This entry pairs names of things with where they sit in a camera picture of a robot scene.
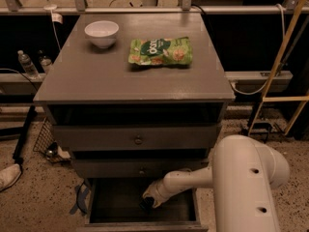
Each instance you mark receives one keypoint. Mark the black pole stand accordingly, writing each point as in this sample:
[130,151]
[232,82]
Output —
[23,135]

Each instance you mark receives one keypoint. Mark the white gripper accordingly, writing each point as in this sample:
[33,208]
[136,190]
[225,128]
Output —
[156,189]

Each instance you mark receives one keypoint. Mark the white ceramic bowl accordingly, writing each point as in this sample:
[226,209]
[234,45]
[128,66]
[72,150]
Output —
[102,33]

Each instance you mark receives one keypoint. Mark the dark blue rxbar wrapper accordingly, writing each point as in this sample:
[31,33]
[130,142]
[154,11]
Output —
[147,204]

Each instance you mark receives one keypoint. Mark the clear plastic water bottle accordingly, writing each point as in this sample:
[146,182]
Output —
[27,64]

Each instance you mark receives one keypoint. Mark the grey middle drawer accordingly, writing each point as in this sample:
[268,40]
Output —
[129,168]

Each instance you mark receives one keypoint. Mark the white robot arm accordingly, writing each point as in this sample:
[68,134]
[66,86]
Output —
[242,175]

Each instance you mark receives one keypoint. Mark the grey open bottom drawer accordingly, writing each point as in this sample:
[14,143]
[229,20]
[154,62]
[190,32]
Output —
[115,207]

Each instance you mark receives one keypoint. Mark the white shoe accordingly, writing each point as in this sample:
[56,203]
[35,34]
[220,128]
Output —
[9,176]

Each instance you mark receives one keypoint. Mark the green snack bag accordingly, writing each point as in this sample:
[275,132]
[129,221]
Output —
[161,52]

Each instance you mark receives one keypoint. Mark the grey drawer cabinet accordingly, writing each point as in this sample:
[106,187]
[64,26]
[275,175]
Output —
[88,86]

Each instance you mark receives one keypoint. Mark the black wire basket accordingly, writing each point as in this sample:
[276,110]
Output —
[47,146]

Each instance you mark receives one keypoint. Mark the grey top drawer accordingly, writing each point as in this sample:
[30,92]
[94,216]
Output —
[113,138]

